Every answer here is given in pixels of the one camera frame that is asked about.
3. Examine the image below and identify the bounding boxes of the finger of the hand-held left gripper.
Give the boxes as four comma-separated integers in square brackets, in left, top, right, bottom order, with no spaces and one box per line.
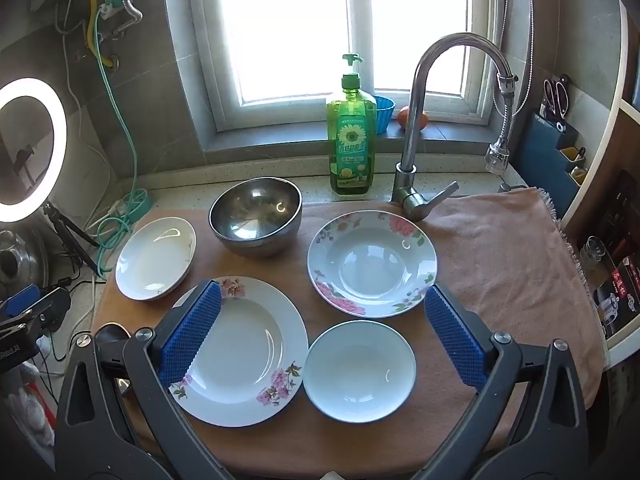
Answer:
[0,284,72,333]

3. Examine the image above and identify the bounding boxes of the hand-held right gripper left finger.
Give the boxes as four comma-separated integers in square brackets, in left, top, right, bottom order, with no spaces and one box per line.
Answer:
[55,280,223,480]

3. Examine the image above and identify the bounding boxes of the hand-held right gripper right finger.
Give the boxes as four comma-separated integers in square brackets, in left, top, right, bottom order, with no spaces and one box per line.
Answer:
[424,282,591,480]

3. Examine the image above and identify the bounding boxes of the pink floral white plate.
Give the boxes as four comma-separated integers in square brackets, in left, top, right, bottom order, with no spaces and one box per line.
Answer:
[307,211,439,319]
[167,276,309,427]

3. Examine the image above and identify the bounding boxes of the small red steel bowl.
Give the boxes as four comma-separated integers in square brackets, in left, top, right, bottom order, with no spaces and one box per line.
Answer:
[94,324,132,348]

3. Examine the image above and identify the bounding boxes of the white plate grey vine print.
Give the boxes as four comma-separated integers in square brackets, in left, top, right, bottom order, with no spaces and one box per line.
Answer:
[115,216,197,302]

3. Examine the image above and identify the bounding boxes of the light blue bowl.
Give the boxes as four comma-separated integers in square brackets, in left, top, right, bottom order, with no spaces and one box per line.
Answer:
[303,321,417,422]

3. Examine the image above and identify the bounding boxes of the large stainless steel bowl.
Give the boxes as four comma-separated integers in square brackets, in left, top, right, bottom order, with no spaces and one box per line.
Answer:
[208,176,304,259]

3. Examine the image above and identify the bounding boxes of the person's left hand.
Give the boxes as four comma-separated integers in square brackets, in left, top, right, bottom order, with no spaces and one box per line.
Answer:
[5,360,56,461]

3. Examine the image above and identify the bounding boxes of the stainless steel pot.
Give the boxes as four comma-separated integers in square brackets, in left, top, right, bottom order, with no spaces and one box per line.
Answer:
[0,230,51,291]

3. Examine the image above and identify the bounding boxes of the black tripod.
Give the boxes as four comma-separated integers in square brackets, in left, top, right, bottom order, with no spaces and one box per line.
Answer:
[42,202,108,276]

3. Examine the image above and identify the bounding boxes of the pink towel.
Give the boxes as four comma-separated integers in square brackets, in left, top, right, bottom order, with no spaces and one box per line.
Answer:
[92,187,608,466]

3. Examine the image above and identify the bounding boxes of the clear drinking glass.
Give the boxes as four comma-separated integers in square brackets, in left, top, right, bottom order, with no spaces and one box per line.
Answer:
[579,236,608,273]

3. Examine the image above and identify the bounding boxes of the printed cardboard box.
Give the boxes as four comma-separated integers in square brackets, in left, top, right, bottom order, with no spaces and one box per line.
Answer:
[595,255,640,341]

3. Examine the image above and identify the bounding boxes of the flexible faucet sprayer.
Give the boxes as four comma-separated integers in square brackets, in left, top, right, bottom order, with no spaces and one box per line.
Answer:
[484,74,518,176]

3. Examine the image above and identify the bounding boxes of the blue utensil holder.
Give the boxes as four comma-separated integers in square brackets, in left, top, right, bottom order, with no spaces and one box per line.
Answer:
[530,110,588,216]

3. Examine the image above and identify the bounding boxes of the green dish soap bottle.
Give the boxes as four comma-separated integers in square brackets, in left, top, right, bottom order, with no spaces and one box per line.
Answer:
[326,53,377,196]

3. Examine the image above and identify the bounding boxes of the chrome kitchen faucet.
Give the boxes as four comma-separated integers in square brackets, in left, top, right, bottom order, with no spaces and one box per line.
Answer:
[390,33,518,222]

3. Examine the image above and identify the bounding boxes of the orange fruit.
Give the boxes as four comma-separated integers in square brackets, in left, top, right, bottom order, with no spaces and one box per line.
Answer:
[397,106,429,130]

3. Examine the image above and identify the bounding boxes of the blue plastic cup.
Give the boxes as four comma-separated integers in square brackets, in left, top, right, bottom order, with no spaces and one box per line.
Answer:
[372,95,396,135]

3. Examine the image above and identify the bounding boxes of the yellow gas pipe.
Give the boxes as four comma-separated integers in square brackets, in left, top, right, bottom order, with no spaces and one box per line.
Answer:
[86,0,118,68]

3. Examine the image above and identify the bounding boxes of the white framed window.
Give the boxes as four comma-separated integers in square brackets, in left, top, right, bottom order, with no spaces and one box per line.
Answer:
[187,0,506,133]

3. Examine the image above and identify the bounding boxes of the teal green hose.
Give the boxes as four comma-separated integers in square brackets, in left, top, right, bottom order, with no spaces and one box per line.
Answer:
[87,5,153,278]

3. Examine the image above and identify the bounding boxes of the white ring light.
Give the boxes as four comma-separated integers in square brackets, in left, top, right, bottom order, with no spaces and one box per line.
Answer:
[0,77,68,223]

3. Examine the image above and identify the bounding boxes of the black handled scissors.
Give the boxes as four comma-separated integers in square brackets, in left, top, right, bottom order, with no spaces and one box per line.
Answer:
[542,74,572,123]

